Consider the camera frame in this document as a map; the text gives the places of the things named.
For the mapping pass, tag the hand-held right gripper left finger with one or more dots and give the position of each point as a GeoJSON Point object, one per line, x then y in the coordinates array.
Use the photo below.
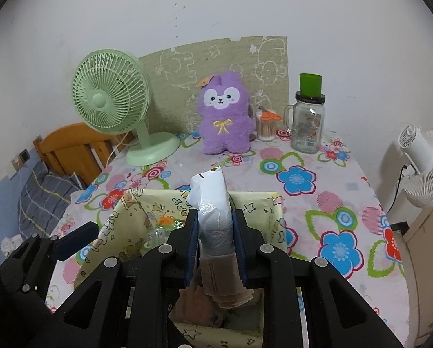
{"type": "Point", "coordinates": [191, 250]}

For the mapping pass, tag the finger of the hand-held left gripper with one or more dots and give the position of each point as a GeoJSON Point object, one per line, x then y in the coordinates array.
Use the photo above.
{"type": "Point", "coordinates": [75, 237]}

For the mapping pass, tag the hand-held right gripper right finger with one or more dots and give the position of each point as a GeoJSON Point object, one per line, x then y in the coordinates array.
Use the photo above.
{"type": "Point", "coordinates": [238, 250]}

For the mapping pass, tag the beige stockings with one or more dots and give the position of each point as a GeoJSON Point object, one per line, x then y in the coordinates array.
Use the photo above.
{"type": "Point", "coordinates": [227, 282]}

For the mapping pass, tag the yellow printed fabric storage box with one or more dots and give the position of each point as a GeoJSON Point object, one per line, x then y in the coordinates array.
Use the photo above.
{"type": "Point", "coordinates": [129, 224]}

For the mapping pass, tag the white plastic-wrapped packet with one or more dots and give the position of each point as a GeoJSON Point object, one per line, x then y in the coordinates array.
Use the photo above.
{"type": "Point", "coordinates": [211, 195]}

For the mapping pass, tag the clear plastic packet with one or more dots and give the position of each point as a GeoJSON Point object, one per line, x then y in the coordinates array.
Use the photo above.
{"type": "Point", "coordinates": [165, 230]}

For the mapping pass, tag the white crumpled cloth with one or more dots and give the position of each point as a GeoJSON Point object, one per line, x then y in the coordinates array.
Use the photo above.
{"type": "Point", "coordinates": [9, 243]}

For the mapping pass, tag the grey plaid pillow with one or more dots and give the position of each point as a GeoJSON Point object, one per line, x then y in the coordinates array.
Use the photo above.
{"type": "Point", "coordinates": [38, 195]}

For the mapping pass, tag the cotton swab container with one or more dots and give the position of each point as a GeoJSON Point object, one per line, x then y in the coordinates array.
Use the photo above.
{"type": "Point", "coordinates": [267, 127]}

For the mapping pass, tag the purple plush toy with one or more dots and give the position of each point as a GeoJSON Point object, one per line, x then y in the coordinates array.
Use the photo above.
{"type": "Point", "coordinates": [223, 116]}

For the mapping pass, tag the green desk fan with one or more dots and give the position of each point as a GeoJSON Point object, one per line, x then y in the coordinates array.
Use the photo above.
{"type": "Point", "coordinates": [107, 98]}

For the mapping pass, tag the glass jar mug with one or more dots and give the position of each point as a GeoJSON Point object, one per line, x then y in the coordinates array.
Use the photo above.
{"type": "Point", "coordinates": [308, 123]}

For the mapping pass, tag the green plastic cup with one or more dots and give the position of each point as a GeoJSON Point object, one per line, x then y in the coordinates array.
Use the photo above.
{"type": "Point", "coordinates": [310, 84]}

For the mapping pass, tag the beige patterned board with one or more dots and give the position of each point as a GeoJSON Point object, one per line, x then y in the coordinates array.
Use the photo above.
{"type": "Point", "coordinates": [173, 65]}

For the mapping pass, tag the white fan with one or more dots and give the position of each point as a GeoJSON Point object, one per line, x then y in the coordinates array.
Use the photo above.
{"type": "Point", "coordinates": [423, 166]}

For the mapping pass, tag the wall socket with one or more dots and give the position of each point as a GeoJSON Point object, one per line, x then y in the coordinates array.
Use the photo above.
{"type": "Point", "coordinates": [23, 156]}

